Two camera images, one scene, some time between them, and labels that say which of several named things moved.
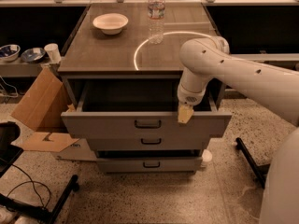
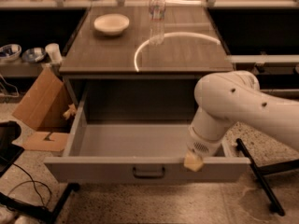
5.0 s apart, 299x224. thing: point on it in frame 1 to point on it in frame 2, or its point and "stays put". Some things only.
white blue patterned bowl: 9,52 stays put
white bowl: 110,23 stays put
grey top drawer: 140,106 to 137,151
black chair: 9,131 stays put
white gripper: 189,97 to 201,145
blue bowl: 33,54 stays put
